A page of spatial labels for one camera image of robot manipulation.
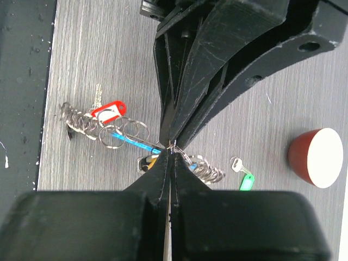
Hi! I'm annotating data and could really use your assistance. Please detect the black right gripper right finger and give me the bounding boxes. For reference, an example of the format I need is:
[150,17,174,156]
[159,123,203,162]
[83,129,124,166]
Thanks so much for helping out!
[171,153,331,260]

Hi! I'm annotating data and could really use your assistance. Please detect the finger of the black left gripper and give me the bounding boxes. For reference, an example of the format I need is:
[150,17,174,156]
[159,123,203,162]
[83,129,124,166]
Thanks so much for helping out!
[176,1,347,148]

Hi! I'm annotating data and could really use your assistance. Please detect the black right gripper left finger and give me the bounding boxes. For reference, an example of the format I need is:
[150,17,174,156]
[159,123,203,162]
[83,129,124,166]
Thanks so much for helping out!
[1,150,172,260]

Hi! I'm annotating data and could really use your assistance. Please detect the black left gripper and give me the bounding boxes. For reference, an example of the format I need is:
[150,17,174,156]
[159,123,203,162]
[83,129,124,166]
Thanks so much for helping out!
[140,1,289,146]

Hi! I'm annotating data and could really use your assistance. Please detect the yellow tag key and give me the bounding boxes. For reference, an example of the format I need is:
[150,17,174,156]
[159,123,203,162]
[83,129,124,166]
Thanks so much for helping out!
[136,154,159,174]

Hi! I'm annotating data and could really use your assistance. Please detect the green tag key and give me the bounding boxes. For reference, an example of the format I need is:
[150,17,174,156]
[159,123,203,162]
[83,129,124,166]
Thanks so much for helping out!
[229,156,256,192]

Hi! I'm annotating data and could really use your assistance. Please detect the red key tag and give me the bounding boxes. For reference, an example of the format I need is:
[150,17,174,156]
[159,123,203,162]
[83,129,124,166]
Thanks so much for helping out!
[90,84,127,124]

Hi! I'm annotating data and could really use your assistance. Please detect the red bowl white inside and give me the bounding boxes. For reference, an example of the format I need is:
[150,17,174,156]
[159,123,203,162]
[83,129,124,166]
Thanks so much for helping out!
[287,128,344,189]

